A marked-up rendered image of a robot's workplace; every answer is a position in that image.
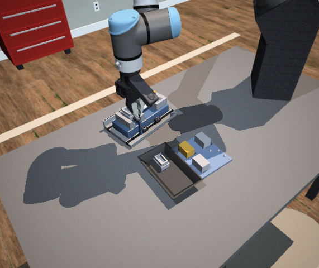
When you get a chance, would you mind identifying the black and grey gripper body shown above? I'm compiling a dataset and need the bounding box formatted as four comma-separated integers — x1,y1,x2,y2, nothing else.
115,70,140,102

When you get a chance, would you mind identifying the yellow rectangular block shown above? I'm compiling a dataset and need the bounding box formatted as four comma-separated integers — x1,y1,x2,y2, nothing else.
178,141,194,159

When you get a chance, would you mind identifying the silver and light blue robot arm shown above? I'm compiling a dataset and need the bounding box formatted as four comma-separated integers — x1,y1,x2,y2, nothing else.
108,0,286,107

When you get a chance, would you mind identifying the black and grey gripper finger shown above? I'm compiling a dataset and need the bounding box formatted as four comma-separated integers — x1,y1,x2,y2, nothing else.
135,98,145,119
125,95,139,120

